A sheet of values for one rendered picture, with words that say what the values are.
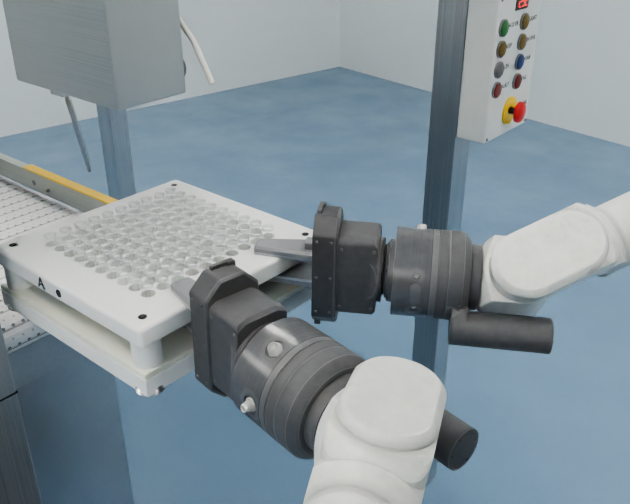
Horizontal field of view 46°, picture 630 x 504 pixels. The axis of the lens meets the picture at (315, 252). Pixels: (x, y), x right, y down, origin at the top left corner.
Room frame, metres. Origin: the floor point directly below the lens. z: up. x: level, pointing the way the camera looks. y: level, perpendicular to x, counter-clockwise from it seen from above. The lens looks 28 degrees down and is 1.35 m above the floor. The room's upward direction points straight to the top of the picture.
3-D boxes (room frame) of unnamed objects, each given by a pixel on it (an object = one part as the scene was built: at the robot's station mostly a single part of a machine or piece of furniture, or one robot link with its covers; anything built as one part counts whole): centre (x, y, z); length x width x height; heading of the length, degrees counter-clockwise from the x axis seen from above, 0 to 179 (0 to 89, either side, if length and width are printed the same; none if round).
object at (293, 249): (0.66, 0.03, 1.01); 0.06 x 0.03 x 0.02; 82
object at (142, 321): (0.69, 0.16, 0.99); 0.25 x 0.24 x 0.02; 139
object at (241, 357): (0.50, 0.05, 0.99); 0.12 x 0.10 x 0.13; 42
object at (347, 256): (0.65, -0.06, 0.99); 0.12 x 0.10 x 0.13; 82
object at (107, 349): (0.69, 0.16, 0.94); 0.24 x 0.24 x 0.02; 49
